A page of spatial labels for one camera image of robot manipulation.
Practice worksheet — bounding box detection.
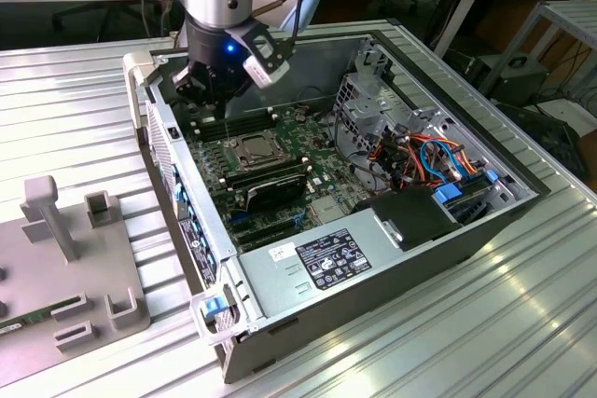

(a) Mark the blue disk carrier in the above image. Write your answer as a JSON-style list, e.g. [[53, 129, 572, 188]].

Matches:
[[431, 183, 500, 226]]

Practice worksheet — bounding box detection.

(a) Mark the pale grey case handle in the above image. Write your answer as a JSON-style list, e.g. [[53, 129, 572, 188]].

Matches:
[[188, 293, 246, 348], [121, 52, 162, 131]]

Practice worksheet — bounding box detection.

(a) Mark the black plastic drive cover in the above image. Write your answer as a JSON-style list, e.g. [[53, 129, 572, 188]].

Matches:
[[350, 185, 464, 254]]

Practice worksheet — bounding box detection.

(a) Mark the black installed RAM stick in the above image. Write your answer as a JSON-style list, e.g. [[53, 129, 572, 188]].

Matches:
[[223, 162, 313, 188], [217, 155, 311, 183]]

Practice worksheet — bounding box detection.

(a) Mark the silver chipset heatsink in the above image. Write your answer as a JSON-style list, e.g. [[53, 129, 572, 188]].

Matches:
[[310, 196, 347, 226]]

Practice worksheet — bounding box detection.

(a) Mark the green motherboard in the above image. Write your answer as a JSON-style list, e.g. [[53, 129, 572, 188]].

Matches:
[[179, 99, 377, 254]]

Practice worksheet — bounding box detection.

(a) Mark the blue case latch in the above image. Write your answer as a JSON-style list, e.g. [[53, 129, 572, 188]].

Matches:
[[200, 297, 229, 321]]

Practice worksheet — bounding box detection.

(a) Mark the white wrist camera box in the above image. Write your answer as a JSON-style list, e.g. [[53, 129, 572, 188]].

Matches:
[[241, 53, 291, 90]]

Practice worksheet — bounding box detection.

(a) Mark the black box with handle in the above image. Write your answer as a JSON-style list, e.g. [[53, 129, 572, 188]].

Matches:
[[484, 55, 552, 108]]

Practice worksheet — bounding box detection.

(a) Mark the silver power supply unit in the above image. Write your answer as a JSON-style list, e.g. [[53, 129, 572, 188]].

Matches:
[[236, 209, 403, 321]]

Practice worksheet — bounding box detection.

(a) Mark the metal socket cover frame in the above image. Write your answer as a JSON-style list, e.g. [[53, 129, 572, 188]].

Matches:
[[227, 130, 282, 171]]

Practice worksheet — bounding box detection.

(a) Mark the grey parts rack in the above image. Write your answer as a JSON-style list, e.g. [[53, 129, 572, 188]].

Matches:
[[0, 173, 153, 377]]

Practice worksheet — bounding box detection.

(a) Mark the black bag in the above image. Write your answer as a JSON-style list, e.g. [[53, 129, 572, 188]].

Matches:
[[498, 103, 590, 180]]

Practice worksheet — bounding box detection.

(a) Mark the grey metal frame shelf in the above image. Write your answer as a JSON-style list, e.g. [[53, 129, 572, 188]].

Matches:
[[479, 0, 597, 105]]

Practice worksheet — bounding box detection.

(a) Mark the blue data wire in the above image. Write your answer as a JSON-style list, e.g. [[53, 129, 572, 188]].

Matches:
[[418, 136, 467, 183]]

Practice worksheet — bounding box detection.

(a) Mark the open grey PC case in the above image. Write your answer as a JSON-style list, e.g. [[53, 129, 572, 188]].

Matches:
[[121, 29, 552, 385]]

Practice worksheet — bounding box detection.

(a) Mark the orange power wire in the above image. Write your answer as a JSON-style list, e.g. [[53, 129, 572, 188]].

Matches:
[[368, 134, 484, 192]]

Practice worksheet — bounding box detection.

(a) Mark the black graphics card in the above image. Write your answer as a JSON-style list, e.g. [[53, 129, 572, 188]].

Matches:
[[242, 172, 310, 213]]

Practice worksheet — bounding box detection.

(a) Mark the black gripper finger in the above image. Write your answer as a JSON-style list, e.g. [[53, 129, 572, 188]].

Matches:
[[216, 79, 257, 119], [169, 63, 221, 119]]

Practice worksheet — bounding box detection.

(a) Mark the silver-topped CPU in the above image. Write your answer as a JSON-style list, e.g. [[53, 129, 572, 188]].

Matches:
[[243, 135, 275, 160]]

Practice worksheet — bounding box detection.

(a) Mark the black empty RAM slot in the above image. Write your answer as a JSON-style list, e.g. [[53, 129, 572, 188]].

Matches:
[[188, 106, 276, 131], [194, 116, 279, 142]]

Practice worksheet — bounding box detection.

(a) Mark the black expansion slot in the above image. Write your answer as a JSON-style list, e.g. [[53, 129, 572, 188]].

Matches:
[[230, 216, 299, 237], [236, 227, 302, 250]]

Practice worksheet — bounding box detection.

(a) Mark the black office chair base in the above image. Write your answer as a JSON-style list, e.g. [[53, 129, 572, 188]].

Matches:
[[49, 0, 141, 43]]

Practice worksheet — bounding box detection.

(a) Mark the green RAM stick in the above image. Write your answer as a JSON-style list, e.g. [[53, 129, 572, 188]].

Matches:
[[0, 294, 81, 336]]

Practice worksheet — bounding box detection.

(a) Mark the black looped wire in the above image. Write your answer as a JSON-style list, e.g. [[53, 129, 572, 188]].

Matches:
[[331, 108, 393, 192]]

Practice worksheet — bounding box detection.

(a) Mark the silver metal drive cage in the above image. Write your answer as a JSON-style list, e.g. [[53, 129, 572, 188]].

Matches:
[[331, 36, 414, 141]]

